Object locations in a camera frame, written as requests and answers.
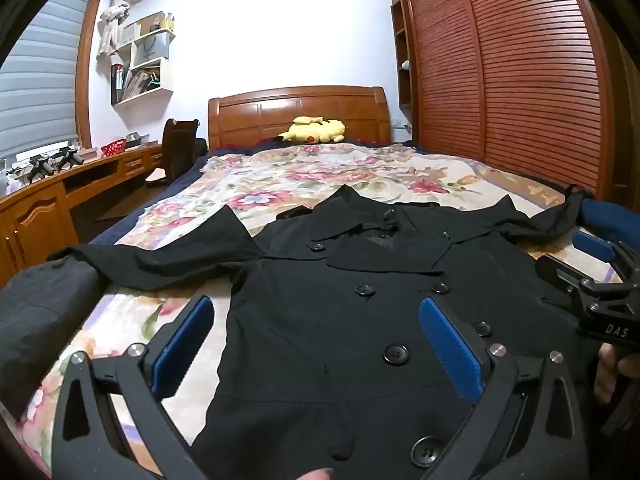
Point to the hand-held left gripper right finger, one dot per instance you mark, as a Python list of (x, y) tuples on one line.
[(450, 345)]

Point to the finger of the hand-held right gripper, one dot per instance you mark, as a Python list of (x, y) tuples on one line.
[(592, 247), (562, 275)]

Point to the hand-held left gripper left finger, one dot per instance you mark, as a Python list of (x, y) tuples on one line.
[(182, 345)]

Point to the black coat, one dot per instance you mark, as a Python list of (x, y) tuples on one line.
[(325, 335)]

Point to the person's right hand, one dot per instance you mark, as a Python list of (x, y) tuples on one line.
[(606, 375)]

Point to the person's left hand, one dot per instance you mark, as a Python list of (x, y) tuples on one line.
[(317, 475)]

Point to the grey cloth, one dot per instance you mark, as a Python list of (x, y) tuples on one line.
[(40, 310)]

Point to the navy bed sheet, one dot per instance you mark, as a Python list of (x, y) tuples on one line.
[(150, 200)]

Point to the wooden louvered wardrobe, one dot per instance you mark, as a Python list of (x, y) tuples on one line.
[(525, 85)]

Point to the dark wooden chair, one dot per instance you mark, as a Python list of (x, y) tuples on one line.
[(177, 150)]

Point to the wooden desk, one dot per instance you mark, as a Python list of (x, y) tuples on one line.
[(30, 220)]

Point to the floral blanket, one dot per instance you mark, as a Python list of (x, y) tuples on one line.
[(300, 175)]

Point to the red basket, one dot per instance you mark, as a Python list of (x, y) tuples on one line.
[(113, 148)]

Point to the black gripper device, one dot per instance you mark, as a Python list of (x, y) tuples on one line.
[(67, 157), (37, 167)]

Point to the wooden bed headboard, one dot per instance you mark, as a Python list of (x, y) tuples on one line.
[(260, 120)]

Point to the yellow plush toy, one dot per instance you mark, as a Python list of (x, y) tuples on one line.
[(320, 130)]

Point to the grey window blind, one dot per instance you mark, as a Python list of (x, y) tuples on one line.
[(40, 85)]

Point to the white paper bag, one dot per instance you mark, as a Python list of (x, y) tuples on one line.
[(152, 47)]

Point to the white tied curtain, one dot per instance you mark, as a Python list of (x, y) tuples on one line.
[(117, 15)]

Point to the white wall shelf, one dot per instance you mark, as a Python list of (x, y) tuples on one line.
[(150, 92)]

